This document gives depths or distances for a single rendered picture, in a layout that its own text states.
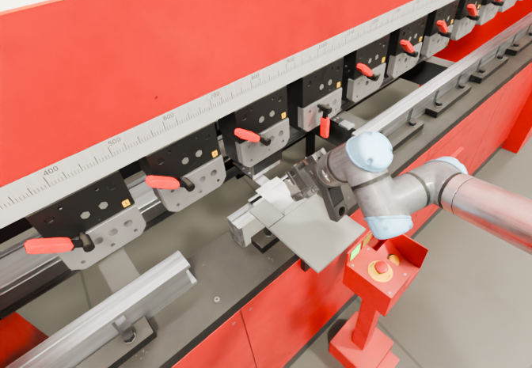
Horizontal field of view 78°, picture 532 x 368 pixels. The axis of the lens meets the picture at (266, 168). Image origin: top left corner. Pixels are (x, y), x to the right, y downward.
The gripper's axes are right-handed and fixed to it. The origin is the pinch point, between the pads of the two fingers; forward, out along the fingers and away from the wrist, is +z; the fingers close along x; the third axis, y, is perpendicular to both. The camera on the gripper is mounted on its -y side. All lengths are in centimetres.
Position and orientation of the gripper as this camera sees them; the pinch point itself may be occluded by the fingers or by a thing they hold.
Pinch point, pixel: (295, 195)
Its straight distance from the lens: 89.6
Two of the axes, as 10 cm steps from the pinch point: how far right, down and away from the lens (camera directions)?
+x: -7.6, 4.8, -4.4
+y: -5.5, -8.4, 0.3
